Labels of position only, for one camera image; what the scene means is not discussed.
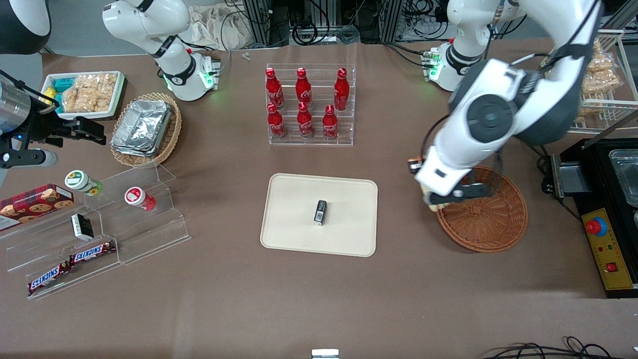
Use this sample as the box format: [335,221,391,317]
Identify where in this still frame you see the black floor cables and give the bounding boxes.
[480,336,638,359]

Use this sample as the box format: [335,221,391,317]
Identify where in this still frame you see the white snack tray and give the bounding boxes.
[39,71,126,121]

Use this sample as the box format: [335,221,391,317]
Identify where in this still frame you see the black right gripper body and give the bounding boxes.
[26,114,76,146]

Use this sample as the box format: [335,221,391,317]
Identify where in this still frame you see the Snickers chocolate bar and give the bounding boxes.
[68,240,117,265]
[27,261,72,296]

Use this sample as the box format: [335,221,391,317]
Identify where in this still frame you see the coiled black cable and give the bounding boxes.
[291,20,320,46]

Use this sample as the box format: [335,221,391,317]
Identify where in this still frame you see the beige crumpled cloth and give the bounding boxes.
[188,4,251,51]

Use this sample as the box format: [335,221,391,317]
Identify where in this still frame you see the red cookie box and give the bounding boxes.
[0,183,75,231]

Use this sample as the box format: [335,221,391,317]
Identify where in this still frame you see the bag of fried snacks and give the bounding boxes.
[580,41,622,96]

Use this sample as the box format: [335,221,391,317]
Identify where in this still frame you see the red cola bottle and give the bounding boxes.
[265,68,285,111]
[297,102,315,140]
[267,103,287,141]
[295,67,313,107]
[333,67,350,112]
[322,104,339,142]

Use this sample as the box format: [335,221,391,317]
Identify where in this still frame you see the aluminium frame rack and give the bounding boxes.
[241,0,405,48]

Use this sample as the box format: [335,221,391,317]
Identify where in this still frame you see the grey metal bracket box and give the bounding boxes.
[550,154,593,196]

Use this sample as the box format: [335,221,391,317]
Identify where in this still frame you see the red cup with white lid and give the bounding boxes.
[124,186,157,211]

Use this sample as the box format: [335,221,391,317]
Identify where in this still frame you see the green cup with sunflower lid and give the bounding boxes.
[64,170,103,196]

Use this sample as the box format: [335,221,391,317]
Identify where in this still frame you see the small black white box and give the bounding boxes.
[71,213,95,241]

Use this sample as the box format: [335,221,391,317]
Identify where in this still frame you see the clear bag of crackers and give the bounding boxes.
[61,73,118,114]

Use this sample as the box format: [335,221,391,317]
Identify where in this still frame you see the stacked aluminium foil containers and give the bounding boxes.
[111,99,173,158]

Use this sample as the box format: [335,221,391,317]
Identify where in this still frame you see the round brown wicker basket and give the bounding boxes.
[436,166,528,253]

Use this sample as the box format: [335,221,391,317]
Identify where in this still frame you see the clear acrylic bottle rack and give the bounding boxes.
[265,63,357,147]

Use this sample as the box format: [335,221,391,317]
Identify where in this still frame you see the black appliance with yellow panel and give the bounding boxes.
[558,137,638,299]

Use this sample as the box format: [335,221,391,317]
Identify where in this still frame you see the clear acrylic stepped shelf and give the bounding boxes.
[0,162,192,301]

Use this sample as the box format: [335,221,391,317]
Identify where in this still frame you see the oval tan wicker basket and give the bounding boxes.
[109,92,182,168]

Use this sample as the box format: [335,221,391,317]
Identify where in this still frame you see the steel pan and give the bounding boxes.
[608,148,638,208]

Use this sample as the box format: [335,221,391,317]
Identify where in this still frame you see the beige rectangular tray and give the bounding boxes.
[260,173,379,258]

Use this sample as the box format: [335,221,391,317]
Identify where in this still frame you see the white wire rack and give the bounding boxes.
[567,28,638,136]

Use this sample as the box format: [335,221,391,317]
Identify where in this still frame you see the triangular layered sandwich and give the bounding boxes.
[420,182,440,213]

